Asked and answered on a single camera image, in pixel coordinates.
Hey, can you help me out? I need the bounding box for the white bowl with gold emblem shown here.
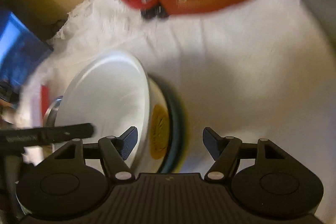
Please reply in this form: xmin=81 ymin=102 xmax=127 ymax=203
xmin=55 ymin=51 xmax=170 ymax=174

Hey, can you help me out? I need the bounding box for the white textured tablecloth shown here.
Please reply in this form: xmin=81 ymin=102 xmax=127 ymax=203
xmin=15 ymin=0 xmax=335 ymax=223

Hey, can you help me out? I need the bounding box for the blue rimmed white plate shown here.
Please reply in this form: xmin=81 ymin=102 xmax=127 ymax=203
xmin=149 ymin=74 xmax=187 ymax=173

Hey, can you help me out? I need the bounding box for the stainless steel bowl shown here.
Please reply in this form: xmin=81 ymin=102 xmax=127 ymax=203
xmin=43 ymin=96 xmax=63 ymax=127

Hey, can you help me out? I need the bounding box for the blue box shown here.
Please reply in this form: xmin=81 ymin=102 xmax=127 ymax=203
xmin=1 ymin=8 xmax=53 ymax=93

